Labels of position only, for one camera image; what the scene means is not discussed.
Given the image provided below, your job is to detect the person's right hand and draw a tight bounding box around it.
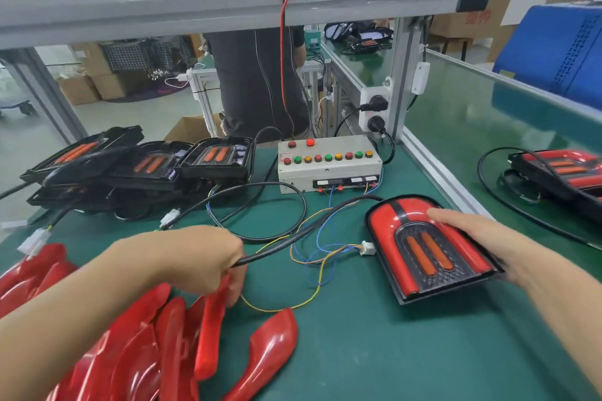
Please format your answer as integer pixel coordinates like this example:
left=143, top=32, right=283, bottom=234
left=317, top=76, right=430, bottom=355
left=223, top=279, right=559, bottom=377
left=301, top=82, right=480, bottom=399
left=428, top=206, right=551, bottom=289

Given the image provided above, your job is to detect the person's left hand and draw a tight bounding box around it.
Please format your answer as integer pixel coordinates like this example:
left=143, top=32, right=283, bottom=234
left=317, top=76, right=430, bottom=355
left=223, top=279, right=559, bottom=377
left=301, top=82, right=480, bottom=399
left=122, top=225, right=248, bottom=308

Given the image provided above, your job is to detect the pile of black lamp housings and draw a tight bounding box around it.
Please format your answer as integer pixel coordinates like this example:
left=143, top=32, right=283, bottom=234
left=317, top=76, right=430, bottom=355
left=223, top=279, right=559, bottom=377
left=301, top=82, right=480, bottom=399
left=0, top=125, right=310, bottom=256

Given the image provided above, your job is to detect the person's left forearm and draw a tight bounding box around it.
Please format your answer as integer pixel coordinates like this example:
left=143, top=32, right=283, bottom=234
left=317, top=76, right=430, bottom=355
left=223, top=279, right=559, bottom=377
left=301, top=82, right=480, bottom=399
left=0, top=236, right=175, bottom=401

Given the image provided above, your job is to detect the person's right forearm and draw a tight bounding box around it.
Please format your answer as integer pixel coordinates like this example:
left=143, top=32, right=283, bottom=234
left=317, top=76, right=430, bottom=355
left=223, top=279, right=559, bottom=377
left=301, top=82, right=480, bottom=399
left=512, top=246, right=602, bottom=392

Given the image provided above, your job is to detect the pile of red lens covers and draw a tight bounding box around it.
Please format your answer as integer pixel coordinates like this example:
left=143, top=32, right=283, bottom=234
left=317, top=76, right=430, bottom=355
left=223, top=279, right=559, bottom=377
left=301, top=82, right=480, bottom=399
left=0, top=244, right=300, bottom=401

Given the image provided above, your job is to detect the low open cardboard carton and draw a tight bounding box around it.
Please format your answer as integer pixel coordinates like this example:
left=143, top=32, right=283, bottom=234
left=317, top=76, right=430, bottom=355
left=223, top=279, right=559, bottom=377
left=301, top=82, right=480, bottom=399
left=164, top=114, right=222, bottom=145

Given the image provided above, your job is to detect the beige test button box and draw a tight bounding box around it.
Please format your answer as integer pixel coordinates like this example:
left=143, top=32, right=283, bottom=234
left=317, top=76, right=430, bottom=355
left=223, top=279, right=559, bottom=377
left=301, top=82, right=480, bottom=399
left=277, top=135, right=384, bottom=192

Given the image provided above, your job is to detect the white metal stand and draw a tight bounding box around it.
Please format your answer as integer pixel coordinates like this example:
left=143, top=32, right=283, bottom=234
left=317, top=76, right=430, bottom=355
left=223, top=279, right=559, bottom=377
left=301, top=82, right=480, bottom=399
left=186, top=67, right=222, bottom=138

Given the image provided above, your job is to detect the large cardboard box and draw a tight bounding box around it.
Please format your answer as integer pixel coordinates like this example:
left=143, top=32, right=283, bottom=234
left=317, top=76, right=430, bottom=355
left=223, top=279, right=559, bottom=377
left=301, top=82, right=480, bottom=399
left=73, top=41, right=142, bottom=101

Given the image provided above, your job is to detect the white power strip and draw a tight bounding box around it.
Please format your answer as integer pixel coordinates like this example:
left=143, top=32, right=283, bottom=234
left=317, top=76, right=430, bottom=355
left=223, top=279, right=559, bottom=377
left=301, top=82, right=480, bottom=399
left=357, top=86, right=391, bottom=138

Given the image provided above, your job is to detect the blue plastic crate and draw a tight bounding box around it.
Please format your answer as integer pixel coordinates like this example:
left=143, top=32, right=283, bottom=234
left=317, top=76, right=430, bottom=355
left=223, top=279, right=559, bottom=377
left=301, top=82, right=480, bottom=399
left=492, top=3, right=602, bottom=110

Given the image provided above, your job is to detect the small cardboard box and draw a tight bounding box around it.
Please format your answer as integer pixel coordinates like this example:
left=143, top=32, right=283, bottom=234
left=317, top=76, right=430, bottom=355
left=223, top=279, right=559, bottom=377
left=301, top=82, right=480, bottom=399
left=56, top=75, right=100, bottom=106

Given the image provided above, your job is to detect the black mesh basket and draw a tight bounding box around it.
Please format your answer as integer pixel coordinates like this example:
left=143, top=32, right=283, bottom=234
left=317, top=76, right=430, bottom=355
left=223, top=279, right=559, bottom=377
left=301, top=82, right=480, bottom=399
left=102, top=37, right=180, bottom=73

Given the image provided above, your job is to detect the flat platform trolley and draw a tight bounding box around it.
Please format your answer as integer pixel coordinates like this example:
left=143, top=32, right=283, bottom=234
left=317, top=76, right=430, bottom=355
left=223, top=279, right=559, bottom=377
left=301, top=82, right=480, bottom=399
left=0, top=95, right=37, bottom=117

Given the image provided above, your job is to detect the white switch box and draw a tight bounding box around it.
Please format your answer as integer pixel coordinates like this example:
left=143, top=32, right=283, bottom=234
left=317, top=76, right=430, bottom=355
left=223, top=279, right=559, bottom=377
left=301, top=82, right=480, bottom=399
left=411, top=60, right=431, bottom=96

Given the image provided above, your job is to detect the red power cable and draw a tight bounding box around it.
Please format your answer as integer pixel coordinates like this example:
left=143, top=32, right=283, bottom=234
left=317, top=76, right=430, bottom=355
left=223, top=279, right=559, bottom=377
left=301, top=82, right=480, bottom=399
left=277, top=0, right=310, bottom=138

